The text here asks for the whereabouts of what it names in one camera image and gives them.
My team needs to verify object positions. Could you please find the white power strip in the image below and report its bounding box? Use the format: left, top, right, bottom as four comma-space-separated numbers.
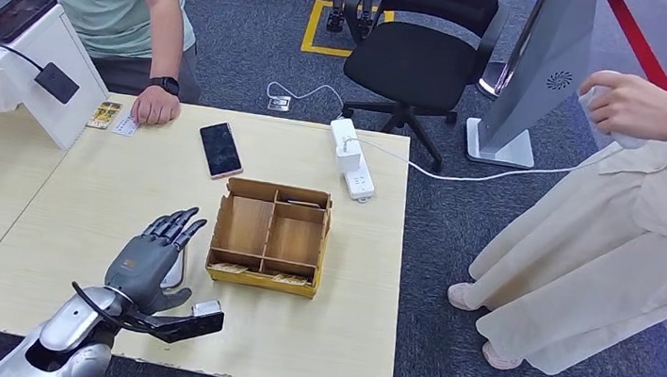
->
322, 116, 384, 205

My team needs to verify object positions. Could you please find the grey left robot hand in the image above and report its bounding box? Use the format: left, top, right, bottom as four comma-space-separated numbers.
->
100, 198, 211, 322

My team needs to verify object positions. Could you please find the black smartphone pink edge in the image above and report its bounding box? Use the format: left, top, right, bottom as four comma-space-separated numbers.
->
193, 120, 250, 184

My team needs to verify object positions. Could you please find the white floor cable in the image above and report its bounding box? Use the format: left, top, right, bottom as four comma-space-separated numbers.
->
264, 76, 350, 118

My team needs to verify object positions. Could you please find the black power adapter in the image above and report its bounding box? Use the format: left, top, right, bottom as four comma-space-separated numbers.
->
31, 60, 84, 107

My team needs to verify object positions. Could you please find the pale pink shoe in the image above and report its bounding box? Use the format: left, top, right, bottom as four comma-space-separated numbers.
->
445, 280, 487, 314
479, 340, 524, 374

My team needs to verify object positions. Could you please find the person's right hand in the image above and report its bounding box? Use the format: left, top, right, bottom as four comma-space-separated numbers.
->
573, 67, 667, 143

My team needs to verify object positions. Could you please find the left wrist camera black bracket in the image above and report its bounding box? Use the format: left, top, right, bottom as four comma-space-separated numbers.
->
121, 289, 228, 351

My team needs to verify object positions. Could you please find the black adapter cable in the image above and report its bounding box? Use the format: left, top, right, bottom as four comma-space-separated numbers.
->
0, 41, 49, 74

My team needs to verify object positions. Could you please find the grey card reader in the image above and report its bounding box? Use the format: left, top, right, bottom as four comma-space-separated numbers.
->
160, 242, 190, 295

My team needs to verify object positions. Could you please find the wooden compartment box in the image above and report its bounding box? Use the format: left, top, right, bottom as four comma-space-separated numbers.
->
202, 174, 335, 301

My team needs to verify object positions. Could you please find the white ID card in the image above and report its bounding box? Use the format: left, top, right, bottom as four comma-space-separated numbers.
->
110, 113, 142, 139

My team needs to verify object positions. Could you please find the white handheld controller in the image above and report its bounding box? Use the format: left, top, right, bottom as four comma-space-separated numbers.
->
574, 67, 657, 153

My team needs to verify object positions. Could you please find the white charger plug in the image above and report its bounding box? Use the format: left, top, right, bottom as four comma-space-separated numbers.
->
333, 137, 366, 177

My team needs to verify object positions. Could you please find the white desktop riser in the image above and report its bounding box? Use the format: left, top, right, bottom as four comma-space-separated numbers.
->
0, 0, 121, 156

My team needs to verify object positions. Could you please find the person's left hand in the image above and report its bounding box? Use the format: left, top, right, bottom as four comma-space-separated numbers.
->
128, 83, 184, 130

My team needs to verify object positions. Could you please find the black wristwatch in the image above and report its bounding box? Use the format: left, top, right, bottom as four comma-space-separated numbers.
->
145, 74, 182, 99

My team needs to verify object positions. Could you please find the black office chair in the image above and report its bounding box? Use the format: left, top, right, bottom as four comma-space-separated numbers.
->
326, 0, 513, 180

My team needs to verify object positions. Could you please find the yellow hotel key card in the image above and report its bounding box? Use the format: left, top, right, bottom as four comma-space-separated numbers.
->
86, 99, 124, 133
209, 260, 252, 277
271, 271, 312, 288

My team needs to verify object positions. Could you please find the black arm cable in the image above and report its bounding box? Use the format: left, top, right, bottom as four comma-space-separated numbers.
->
66, 280, 171, 336

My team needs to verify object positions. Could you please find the white charger cable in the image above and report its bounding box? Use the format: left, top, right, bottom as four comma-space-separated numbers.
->
341, 112, 628, 203

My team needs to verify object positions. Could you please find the grey kiosk screen stand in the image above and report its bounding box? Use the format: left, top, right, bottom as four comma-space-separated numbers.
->
462, 0, 599, 175

